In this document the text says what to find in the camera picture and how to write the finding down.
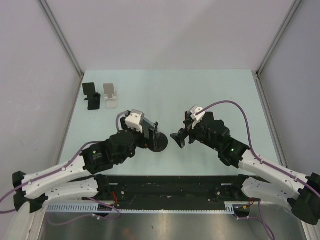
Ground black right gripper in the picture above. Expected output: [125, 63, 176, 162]
[170, 117, 221, 152]

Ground black round-base phone stand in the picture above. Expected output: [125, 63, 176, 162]
[149, 122, 169, 153]

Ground white phone stand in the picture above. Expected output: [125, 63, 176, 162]
[102, 83, 118, 109]

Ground black folding phone stand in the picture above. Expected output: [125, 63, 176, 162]
[82, 82, 101, 111]

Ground white-cased phone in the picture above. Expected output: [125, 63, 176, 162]
[142, 117, 158, 140]

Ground pink-cased phone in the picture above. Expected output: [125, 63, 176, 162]
[183, 111, 190, 123]
[202, 111, 215, 121]

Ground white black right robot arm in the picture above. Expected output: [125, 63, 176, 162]
[170, 112, 320, 225]

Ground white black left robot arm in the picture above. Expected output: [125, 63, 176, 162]
[12, 115, 168, 213]

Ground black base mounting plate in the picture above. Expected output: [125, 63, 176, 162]
[94, 175, 253, 212]

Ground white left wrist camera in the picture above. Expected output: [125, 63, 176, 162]
[124, 109, 145, 133]

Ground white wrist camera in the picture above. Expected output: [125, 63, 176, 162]
[124, 109, 145, 133]
[188, 105, 206, 123]

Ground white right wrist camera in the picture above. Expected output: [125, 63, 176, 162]
[188, 105, 206, 123]

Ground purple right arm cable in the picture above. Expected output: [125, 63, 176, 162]
[196, 100, 300, 240]

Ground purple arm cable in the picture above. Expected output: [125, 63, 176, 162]
[196, 100, 300, 240]
[0, 111, 131, 227]

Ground white slotted cable duct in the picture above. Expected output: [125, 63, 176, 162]
[46, 201, 237, 215]

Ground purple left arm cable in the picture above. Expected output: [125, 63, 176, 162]
[0, 111, 131, 227]

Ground aluminium frame rail left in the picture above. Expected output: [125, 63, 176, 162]
[36, 0, 85, 78]

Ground aluminium frame rail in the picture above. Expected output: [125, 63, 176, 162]
[254, 0, 305, 78]
[36, 0, 85, 78]

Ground aluminium frame rail right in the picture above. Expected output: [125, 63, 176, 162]
[254, 0, 305, 78]

